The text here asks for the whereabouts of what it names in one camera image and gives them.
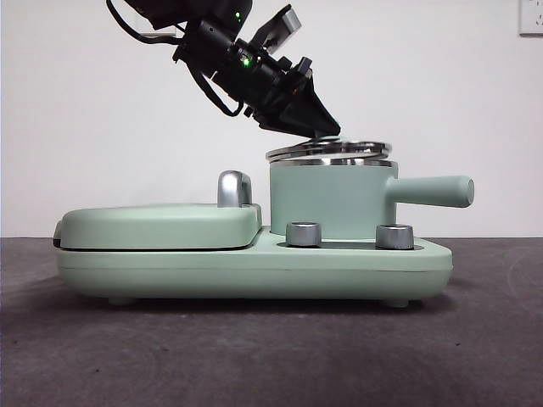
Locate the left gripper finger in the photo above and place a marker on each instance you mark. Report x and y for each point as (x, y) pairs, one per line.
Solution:
(292, 124)
(316, 106)

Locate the white wall socket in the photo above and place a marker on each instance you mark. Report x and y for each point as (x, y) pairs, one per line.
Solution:
(167, 30)
(532, 17)

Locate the glass lid with green knob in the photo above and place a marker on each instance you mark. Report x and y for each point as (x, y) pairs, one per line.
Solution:
(360, 147)

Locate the green griddle cover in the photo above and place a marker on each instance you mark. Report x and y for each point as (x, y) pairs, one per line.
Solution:
(161, 226)

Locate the silver control knob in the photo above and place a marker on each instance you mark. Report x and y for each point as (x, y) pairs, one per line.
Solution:
(394, 237)
(303, 235)

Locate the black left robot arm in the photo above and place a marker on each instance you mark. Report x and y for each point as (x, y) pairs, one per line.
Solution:
(220, 46)

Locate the green breakfast machine base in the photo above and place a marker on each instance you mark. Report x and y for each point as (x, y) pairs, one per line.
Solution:
(254, 271)

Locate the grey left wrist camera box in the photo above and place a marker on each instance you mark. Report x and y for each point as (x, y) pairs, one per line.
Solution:
(290, 19)

